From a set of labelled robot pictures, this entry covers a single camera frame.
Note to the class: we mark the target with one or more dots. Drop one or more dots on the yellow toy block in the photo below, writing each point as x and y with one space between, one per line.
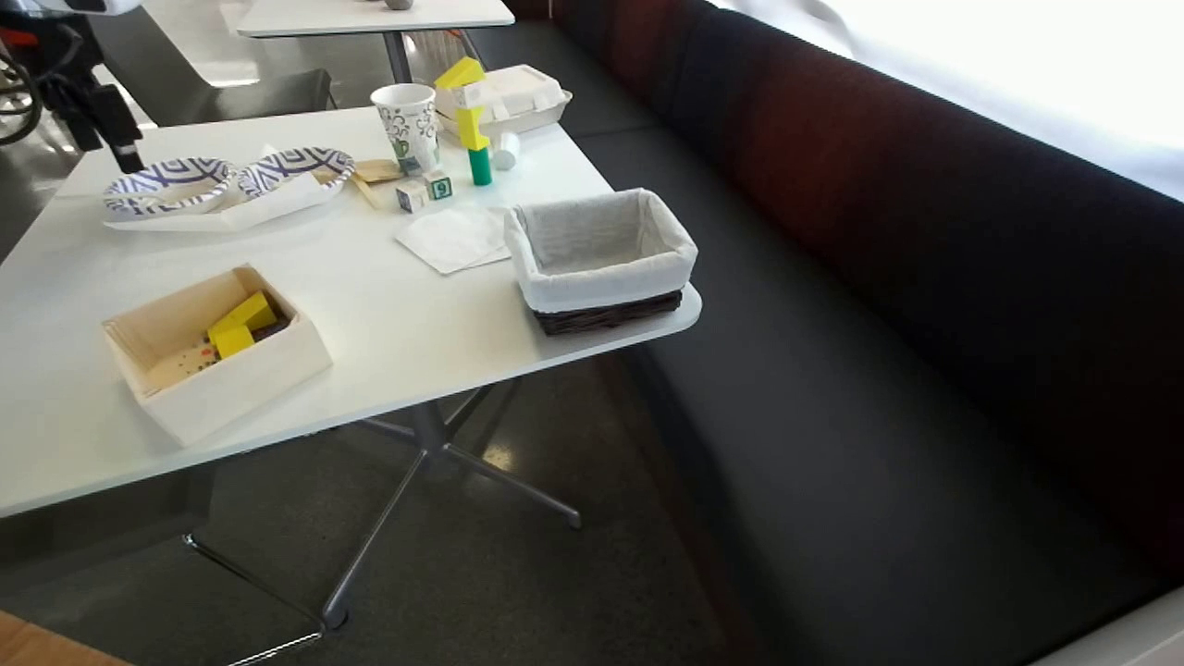
241 325

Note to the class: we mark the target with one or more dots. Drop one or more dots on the small white cup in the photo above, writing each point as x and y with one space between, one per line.
503 148

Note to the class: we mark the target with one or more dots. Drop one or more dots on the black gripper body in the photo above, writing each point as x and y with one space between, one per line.
96 104

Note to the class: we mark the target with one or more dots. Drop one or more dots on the tilted yellow block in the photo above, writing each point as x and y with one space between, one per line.
462 71

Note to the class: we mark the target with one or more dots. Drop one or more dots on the wooden board corner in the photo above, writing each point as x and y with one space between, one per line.
38 650

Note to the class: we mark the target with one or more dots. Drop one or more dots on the white background table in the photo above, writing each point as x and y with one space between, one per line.
370 17

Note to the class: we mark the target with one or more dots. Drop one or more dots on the white wooden box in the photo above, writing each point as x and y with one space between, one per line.
215 371

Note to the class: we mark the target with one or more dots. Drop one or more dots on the white letter cube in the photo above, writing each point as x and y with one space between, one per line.
438 185
407 197

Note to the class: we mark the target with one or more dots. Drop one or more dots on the upright yellow block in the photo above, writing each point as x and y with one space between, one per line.
473 128

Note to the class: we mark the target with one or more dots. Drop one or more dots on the dark upholstered bench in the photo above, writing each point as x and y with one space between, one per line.
889 407

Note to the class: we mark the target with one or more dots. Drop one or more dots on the natural wooden block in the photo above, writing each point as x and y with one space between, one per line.
376 171

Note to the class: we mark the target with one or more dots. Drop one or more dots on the white ledge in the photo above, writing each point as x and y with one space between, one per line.
1135 640

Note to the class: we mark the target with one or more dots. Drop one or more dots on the green patterned paper cup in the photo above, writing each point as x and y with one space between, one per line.
407 122

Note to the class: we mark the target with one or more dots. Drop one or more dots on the blue patterned paper bowl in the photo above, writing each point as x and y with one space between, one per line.
296 162
168 185

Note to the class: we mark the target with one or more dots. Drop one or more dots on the green block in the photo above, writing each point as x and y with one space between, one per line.
478 166

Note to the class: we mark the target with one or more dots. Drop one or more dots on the folded white napkin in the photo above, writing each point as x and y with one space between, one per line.
454 239

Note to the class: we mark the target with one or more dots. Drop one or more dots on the dark basket with white liner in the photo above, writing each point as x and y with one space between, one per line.
602 251

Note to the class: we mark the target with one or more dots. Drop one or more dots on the white takeout container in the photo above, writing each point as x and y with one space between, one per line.
523 93

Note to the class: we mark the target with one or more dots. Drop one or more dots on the metal table base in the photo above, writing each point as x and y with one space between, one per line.
427 429

